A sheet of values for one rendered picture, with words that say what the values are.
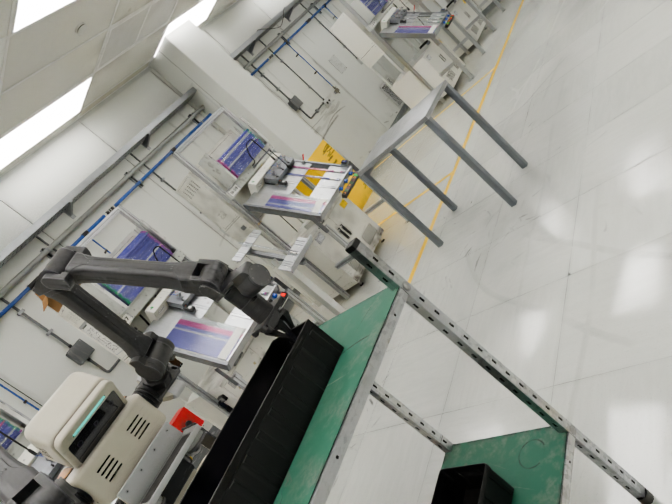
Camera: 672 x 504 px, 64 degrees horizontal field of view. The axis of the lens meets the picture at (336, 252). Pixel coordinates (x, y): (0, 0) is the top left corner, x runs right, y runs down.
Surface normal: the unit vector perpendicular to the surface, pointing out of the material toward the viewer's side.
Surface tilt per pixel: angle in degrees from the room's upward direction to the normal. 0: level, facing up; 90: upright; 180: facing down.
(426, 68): 90
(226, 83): 90
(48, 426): 42
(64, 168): 90
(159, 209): 90
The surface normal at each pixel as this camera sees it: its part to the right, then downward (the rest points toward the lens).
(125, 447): 0.66, -0.32
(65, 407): -0.17, -0.74
